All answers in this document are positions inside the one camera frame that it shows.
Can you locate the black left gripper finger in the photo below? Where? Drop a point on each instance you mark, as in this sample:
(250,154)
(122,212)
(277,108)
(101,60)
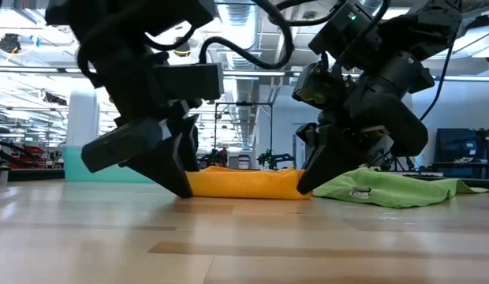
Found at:
(169,165)
(189,146)

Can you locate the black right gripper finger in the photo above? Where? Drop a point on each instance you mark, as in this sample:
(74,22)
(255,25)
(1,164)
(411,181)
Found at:
(331,158)
(307,134)

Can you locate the green microfiber towel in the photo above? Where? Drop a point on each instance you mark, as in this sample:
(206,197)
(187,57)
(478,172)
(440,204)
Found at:
(406,189)

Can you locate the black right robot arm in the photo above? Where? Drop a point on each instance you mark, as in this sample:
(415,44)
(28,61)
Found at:
(426,23)

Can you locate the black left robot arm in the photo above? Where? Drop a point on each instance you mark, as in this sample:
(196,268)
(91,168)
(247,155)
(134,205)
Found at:
(130,16)

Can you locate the teal translucent plastic basket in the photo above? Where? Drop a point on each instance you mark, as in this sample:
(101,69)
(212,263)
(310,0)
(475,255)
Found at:
(75,169)

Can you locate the white building column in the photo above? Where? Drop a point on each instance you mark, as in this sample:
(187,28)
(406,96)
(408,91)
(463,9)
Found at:
(83,122)

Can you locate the black ceiling-mounted device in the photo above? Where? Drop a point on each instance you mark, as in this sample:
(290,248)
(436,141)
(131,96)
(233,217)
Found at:
(183,49)
(10,42)

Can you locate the black equipment cart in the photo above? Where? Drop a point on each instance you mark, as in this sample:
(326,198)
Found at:
(457,146)

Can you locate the red background machine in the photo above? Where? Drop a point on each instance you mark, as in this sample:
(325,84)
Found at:
(27,155)

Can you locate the small grey box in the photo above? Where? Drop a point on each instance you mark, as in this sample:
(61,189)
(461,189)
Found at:
(2,175)

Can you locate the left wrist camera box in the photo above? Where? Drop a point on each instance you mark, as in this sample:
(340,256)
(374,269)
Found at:
(189,81)

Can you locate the long ceiling light rail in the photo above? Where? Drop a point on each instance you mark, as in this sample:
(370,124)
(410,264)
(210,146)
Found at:
(31,70)
(465,78)

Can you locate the black aluminium table frame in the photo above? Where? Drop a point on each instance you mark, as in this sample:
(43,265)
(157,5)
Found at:
(35,174)

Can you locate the silver ventilation duct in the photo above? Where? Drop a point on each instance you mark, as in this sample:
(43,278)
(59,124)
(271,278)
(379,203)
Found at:
(236,19)

